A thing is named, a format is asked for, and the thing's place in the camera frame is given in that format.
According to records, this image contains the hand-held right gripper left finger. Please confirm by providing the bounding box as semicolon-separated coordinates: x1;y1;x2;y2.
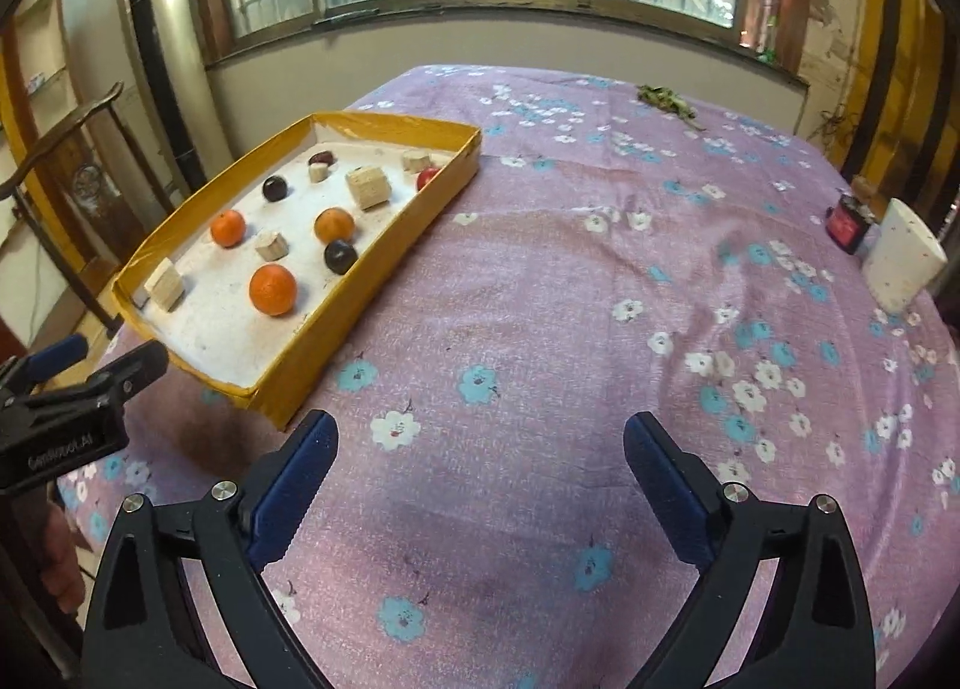
81;410;340;689

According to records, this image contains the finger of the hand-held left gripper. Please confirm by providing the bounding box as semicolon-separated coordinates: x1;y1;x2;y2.
84;340;170;407
21;333;89;384

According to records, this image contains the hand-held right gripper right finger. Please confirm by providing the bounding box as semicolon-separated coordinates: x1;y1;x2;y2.
624;411;878;689

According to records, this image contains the yellow cardboard box tray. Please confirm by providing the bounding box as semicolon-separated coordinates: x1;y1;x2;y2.
111;110;482;431

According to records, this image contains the orange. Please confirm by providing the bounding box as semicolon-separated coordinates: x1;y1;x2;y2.
313;207;355;245
209;210;247;248
248;264;299;317

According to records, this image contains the large wooden block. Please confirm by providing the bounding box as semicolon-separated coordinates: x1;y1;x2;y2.
346;166;392;211

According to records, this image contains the person's left hand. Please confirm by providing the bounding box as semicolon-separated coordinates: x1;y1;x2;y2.
37;498;87;615

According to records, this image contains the purple floral tablecloth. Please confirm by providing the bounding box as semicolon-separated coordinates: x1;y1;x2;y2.
52;63;960;689

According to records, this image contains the wooden chair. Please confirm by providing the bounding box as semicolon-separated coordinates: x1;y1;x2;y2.
0;82;181;338

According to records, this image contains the dark red jar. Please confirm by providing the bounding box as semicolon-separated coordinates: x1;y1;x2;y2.
825;198;875;255

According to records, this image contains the white dotted cup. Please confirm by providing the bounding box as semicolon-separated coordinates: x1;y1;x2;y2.
861;198;948;315

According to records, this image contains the standing air conditioner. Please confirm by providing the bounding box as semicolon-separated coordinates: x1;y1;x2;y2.
112;0;233;195

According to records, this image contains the green plant sprig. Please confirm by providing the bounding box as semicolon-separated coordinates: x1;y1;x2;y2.
636;84;706;131

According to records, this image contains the yellow wooden door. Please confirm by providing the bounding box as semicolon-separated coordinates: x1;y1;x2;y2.
840;0;947;199

